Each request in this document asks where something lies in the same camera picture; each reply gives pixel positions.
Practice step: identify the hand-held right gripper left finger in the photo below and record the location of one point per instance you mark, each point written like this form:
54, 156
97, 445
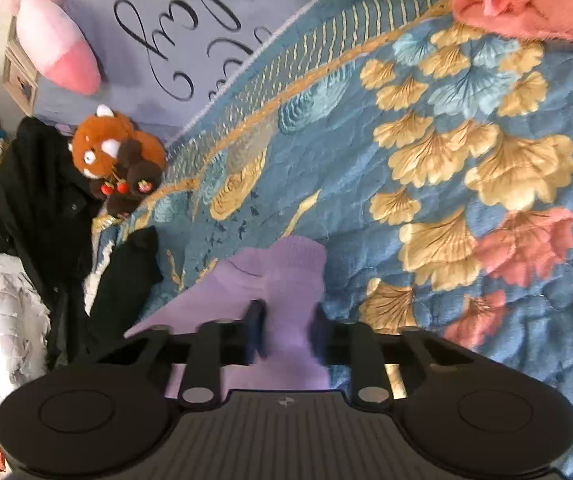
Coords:
255, 330

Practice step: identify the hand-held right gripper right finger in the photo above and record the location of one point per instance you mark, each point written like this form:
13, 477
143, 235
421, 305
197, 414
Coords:
322, 335

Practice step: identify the purple sweatshirt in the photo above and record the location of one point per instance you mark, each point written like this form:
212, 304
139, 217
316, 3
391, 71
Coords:
286, 280

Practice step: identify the blue floral quilt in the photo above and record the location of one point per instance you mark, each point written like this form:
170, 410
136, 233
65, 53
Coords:
341, 135

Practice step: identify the red panda plush toy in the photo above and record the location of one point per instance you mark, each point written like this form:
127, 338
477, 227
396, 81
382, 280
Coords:
96, 140

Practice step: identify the white padded garment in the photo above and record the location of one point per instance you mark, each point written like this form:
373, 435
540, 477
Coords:
6, 310

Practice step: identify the black jacket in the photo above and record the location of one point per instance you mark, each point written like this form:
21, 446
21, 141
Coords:
36, 185

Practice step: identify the grey-blue script print pillow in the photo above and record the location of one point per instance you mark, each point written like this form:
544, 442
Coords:
246, 5

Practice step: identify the light wooden frames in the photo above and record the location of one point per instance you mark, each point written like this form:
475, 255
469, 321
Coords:
19, 75

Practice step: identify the pink plush toy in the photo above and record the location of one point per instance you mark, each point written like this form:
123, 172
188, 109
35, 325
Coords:
51, 35

